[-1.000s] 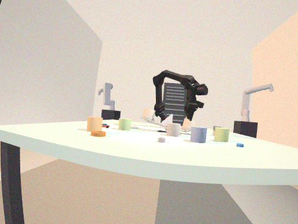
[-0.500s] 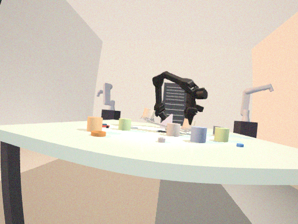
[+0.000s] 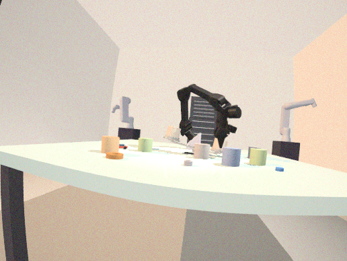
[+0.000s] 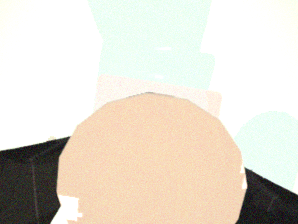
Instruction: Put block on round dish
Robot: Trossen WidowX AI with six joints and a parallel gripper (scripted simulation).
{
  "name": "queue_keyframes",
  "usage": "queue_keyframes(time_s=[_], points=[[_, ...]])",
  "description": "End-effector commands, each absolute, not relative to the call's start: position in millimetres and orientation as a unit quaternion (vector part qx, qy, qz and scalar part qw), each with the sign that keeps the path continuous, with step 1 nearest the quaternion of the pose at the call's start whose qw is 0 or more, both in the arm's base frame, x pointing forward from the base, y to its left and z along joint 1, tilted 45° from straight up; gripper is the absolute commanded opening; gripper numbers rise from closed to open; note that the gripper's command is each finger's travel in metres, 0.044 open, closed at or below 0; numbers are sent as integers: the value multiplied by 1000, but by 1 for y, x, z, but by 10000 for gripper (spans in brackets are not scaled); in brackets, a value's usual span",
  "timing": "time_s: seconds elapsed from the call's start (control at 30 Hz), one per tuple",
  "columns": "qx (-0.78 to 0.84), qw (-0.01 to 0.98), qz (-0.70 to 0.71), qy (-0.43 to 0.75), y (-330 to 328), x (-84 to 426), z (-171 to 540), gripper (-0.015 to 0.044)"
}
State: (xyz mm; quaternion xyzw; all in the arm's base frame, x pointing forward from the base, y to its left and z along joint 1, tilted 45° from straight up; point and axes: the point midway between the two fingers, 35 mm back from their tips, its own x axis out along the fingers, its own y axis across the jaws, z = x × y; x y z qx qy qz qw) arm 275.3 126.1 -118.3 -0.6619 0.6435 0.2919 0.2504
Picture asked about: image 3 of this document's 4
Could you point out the pale green cup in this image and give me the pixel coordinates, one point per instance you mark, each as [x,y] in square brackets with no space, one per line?
[145,145]

